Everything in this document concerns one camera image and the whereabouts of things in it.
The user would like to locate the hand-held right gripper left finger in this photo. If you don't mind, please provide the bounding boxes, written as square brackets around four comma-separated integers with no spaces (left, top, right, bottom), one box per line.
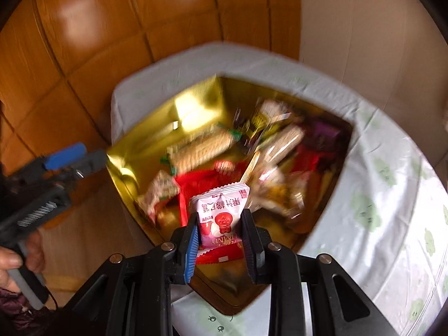
[56,213,199,336]

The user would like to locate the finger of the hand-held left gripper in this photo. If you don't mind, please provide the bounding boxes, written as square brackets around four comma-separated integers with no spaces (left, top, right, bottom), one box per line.
[70,148,110,180]
[41,142,87,171]

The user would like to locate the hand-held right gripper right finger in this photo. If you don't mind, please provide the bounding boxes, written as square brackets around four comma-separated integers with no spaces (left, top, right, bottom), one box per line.
[241,209,397,336]

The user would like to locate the pink white snack packet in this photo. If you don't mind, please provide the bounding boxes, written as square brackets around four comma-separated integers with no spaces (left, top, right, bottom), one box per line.
[190,183,251,251]

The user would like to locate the clear yellow snack packet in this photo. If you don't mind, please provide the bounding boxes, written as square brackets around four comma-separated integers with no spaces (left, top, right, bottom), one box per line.
[250,170,317,219]

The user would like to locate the brown white snack packet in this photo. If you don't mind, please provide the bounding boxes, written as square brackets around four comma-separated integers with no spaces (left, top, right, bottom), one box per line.
[136,171,180,219]

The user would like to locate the maroon tin box gold inside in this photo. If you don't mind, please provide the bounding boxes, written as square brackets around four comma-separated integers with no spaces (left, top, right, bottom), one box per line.
[105,73,355,316]

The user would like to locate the clear wafer biscuit packet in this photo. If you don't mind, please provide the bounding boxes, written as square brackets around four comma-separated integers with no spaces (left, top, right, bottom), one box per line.
[160,129,243,176]

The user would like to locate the cereal bar red ends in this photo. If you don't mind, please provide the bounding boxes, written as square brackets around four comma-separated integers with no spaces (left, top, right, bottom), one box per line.
[257,125,306,170]

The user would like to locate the red gold snack packet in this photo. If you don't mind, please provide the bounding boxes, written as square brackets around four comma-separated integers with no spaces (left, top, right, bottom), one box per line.
[296,145,324,174]

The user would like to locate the purple snack packet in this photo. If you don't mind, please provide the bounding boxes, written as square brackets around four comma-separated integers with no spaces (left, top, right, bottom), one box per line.
[304,121,348,152]

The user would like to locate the person's left hand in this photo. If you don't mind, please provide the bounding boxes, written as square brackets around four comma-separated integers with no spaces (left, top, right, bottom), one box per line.
[0,230,45,293]

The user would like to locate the dark purple quilted jacket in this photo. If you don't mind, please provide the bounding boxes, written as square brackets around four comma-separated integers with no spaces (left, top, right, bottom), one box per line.
[0,287,48,336]

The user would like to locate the white printed tablecloth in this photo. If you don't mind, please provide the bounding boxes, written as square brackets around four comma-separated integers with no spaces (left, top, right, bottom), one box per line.
[110,41,448,336]

